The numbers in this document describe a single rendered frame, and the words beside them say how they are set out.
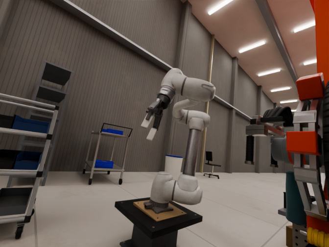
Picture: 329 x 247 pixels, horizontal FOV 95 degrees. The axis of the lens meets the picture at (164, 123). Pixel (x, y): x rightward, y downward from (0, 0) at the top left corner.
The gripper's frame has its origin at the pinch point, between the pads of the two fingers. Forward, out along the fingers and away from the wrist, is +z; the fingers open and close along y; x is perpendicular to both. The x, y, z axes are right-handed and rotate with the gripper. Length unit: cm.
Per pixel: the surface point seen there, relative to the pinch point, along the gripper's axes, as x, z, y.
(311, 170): 63, -4, 6
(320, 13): 84, -143, -6
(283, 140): 64, -25, -14
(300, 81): 56, -39, 13
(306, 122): 59, -20, 11
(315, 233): 75, 13, -11
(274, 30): 194, -766, -340
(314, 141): 57, -9, 16
